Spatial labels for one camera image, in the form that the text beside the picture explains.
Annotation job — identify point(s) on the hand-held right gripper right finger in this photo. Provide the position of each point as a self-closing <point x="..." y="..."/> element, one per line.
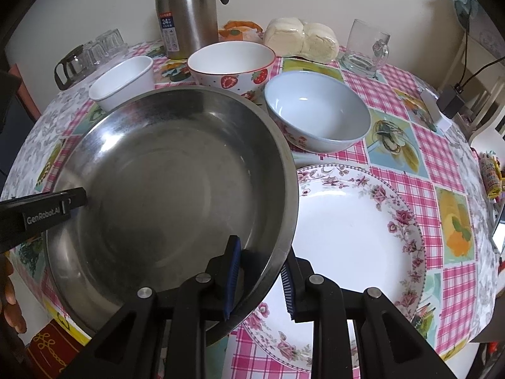
<point x="287" y="292"/>

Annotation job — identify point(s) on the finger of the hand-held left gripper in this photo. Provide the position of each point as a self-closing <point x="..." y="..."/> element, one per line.
<point x="75" y="198"/>

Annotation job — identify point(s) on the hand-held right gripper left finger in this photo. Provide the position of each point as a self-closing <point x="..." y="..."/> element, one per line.
<point x="232" y="284"/>

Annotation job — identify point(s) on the pink floral rim plate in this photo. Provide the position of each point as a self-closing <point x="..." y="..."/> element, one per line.
<point x="347" y="244"/>

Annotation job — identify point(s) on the large stainless steel basin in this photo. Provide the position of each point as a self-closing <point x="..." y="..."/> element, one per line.
<point x="158" y="189"/>

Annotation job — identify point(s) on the white square bowl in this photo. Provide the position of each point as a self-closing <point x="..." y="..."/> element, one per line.
<point x="122" y="79"/>

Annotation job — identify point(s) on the strawberry print bowl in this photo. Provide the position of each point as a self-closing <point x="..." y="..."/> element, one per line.
<point x="229" y="63"/>

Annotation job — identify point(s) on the person's left hand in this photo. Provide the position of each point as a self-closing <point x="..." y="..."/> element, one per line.
<point x="10" y="304"/>

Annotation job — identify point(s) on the dark panel with red edge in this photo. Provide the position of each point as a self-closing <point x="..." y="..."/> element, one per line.
<point x="17" y="102"/>

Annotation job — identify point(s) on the red box with gold pattern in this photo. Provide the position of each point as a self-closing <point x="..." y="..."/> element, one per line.
<point x="51" y="347"/>

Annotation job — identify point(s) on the clear glass cup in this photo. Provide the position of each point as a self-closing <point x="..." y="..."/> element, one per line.
<point x="91" y="53"/>
<point x="112" y="41"/>

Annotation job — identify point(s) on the light blue bowl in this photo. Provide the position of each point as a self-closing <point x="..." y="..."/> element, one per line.
<point x="315" y="114"/>

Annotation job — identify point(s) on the stainless steel thermos jug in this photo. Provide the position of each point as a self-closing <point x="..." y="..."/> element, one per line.
<point x="185" y="12"/>

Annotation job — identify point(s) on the phone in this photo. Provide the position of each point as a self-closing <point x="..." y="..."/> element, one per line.
<point x="499" y="237"/>

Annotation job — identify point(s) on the orange snack packet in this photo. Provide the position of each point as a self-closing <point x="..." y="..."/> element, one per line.
<point x="238" y="31"/>

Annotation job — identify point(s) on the colourful snack packet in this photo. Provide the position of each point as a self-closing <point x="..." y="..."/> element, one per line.
<point x="491" y="175"/>

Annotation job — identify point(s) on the small white box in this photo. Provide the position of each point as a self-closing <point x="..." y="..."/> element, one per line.
<point x="434" y="108"/>

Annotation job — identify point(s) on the black power adapter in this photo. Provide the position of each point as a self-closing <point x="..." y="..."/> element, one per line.
<point x="450" y="100"/>

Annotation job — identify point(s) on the clear glass mug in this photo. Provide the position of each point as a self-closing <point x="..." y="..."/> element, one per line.
<point x="363" y="51"/>

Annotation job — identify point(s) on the bag of white steamed buns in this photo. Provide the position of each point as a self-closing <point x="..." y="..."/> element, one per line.
<point x="303" y="39"/>

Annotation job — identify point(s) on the white chair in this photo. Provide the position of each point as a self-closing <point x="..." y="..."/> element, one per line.
<point x="491" y="106"/>

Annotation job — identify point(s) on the teal fan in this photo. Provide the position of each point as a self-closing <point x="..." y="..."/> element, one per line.
<point x="467" y="10"/>

